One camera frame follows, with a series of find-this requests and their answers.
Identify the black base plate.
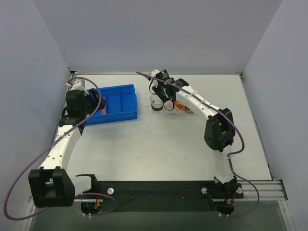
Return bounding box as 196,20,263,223
79,180,245,215

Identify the pink toothpaste tube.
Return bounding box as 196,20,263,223
100,97,106,115

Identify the clear textured oval tray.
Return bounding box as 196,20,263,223
148,104,194,117

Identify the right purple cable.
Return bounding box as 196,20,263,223
136,70,260,218

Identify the clear brown-banded cup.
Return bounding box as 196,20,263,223
185,107,193,114

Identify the blue plastic bin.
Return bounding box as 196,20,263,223
87,84,138,125

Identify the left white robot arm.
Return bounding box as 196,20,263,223
28,78,105,208

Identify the clear acrylic toothbrush holder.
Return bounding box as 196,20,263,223
164,99,186,116

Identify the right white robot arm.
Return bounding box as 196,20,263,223
150,69,235,184

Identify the orange toothpaste tube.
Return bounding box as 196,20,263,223
174,101,185,111

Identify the clear blue-tinted cup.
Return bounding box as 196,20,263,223
150,94,164,111

